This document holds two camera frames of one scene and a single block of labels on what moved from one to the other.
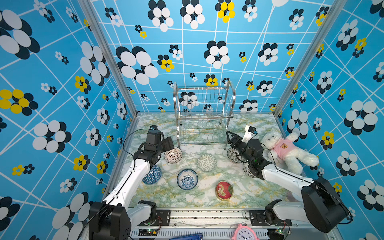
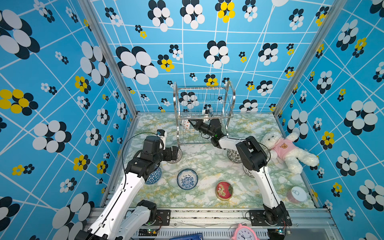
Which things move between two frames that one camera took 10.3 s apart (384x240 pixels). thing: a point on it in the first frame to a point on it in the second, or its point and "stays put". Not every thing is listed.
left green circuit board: x=148 y=232 stays put
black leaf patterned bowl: x=234 y=156 stays put
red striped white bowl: x=247 y=170 stays put
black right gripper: x=237 y=138 to x=199 y=125
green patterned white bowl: x=207 y=163 to x=186 y=124
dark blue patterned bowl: x=153 y=176 stays put
